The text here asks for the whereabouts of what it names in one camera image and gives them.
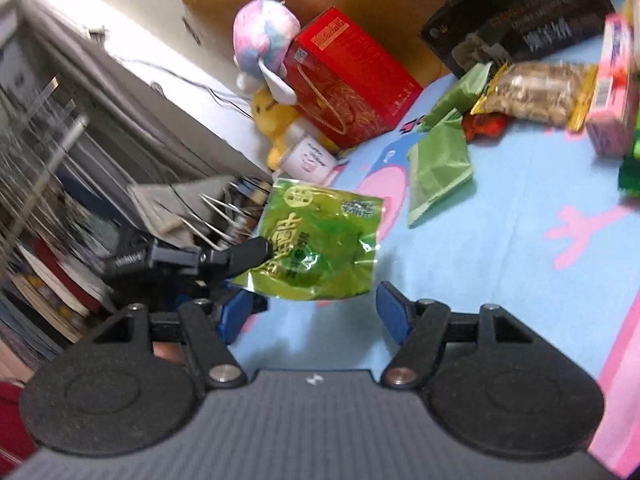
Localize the blue pink printed blanket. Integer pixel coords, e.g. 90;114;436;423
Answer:
234;30;640;477

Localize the brown wooden headboard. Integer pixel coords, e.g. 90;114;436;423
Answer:
182;0;501;88

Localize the black cable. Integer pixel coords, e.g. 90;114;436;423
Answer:
114;56;254;122

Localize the green matte snack packet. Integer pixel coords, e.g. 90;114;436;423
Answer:
417;62;494;133
406;121;475;227

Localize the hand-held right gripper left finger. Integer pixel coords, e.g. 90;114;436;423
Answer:
92;287;269;390

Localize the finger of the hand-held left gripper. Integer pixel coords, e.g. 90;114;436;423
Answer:
227;236;274;282

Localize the red garment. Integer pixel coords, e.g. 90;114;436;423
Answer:
0;381;37;463

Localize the metal wire rack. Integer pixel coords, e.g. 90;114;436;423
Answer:
0;75;90;243

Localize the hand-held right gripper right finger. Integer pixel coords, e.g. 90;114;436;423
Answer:
376;281;551;390

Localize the pink carton box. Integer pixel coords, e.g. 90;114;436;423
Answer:
585;14;640;156

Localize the black printed box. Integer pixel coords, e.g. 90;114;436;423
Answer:
419;0;617;80

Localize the yellow plush toy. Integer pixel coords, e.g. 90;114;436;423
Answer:
250;87;312;171

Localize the red gift box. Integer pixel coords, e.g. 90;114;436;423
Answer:
284;6;425;150

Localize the dark green glossy packet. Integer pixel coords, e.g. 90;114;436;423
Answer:
617;125;640;197

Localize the stack of books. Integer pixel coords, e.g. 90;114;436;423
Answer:
0;237;117;363

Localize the green glossy snack bag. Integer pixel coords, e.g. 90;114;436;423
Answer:
232;178;384;302

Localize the clear yellow-edged nut bag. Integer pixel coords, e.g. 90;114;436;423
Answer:
470;61;599;132

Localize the red glossy snack packet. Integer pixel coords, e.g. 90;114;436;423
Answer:
461;112;511;141

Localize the white mug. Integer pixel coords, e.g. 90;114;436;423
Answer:
278;134;347;187

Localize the pink plush toy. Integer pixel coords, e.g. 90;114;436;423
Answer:
232;0;303;93

